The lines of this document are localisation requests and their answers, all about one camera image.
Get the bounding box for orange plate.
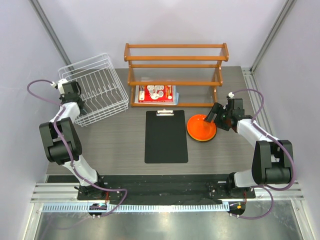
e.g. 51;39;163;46
186;114;217;138

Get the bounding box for orange wooden shelf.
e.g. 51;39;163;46
123;43;230;108

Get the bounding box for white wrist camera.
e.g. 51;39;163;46
50;78;68;93
226;92;235;99

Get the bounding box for red floral plate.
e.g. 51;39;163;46
190;135;215;142

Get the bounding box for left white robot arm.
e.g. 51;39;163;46
39;78;107;200

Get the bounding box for black clipboard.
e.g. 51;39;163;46
144;109;189;164

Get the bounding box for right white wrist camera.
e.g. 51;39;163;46
226;92;235;99

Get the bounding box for red book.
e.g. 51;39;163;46
135;85;177;104

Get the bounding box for light blue folder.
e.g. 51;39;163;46
172;85;179;105

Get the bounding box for perforated metal rail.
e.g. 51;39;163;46
42;202;230;214

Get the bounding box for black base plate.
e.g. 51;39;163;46
77;174;256;206

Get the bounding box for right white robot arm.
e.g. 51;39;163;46
204;98;295;198

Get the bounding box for white wire dish rack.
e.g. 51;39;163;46
58;53;129;127

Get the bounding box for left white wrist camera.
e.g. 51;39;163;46
50;78;68;93

